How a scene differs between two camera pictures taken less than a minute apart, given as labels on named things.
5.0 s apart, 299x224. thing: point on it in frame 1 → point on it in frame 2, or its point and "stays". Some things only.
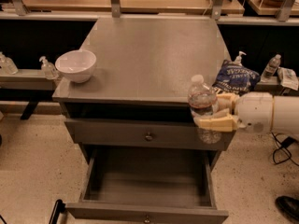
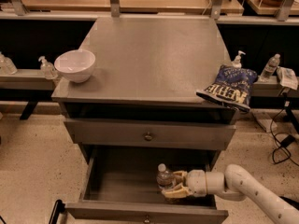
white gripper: [254, 112] → [196, 182]
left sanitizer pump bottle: [49, 70] stays
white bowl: [76, 65] stays
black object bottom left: [60, 207] stays
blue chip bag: [235, 78] stays
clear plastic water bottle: [202, 100] → [165, 179]
